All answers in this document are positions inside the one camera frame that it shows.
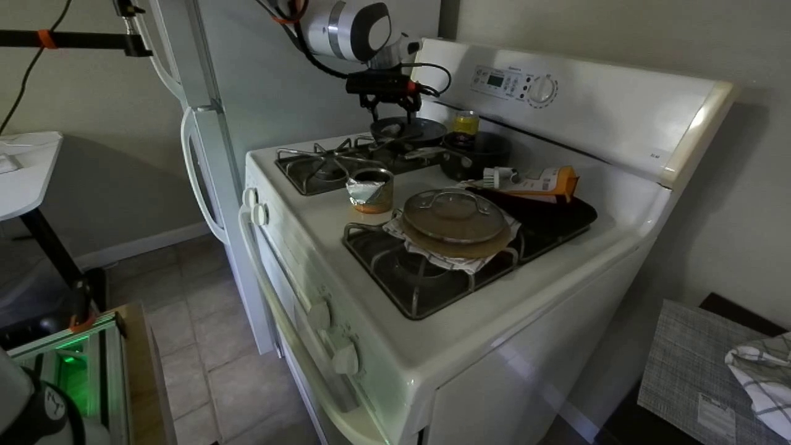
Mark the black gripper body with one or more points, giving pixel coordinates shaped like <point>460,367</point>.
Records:
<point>385,82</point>

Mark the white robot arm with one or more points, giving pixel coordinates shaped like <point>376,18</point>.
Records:
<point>347,28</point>

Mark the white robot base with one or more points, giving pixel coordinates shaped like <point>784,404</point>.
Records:
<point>13,395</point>

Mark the dark frying pan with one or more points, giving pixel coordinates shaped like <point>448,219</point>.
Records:
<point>423,132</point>

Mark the open tin can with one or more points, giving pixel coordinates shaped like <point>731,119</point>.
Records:
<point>373,193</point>

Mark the glass pot lid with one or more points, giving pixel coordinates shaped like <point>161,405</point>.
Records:
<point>454,215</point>

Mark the black double burner grate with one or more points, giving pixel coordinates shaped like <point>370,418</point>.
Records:
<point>329,163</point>

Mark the grey refrigerator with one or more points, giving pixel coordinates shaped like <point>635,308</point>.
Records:
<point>249,75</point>

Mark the white stove knob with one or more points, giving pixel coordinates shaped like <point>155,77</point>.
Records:
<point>323,314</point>
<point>260,214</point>
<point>250,199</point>
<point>345,356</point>

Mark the orange card package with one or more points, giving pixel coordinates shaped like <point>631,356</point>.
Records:
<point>547,183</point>

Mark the tan round plate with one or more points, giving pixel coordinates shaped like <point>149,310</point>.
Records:
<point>495,245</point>

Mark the white cloth under lid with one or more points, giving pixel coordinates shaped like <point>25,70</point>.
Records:
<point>448,263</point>

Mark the black single burner grate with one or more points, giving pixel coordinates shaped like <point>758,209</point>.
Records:
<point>412,284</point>

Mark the black baking tray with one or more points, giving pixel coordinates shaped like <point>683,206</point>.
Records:
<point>553,219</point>

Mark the white gas stove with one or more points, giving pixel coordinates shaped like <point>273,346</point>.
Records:
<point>528,330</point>

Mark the wooden board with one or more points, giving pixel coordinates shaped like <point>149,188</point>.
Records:
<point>149,371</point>

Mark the white table with black leg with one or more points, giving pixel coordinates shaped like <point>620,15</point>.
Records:
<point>29,174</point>

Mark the black side table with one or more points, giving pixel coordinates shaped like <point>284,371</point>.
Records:
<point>626,420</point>

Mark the checkered kitchen towel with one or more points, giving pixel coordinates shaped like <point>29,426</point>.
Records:
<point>767,386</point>

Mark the black camera stand bar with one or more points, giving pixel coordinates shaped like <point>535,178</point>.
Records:
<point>76,37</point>

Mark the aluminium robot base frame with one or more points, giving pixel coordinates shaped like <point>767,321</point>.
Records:
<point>76,371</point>

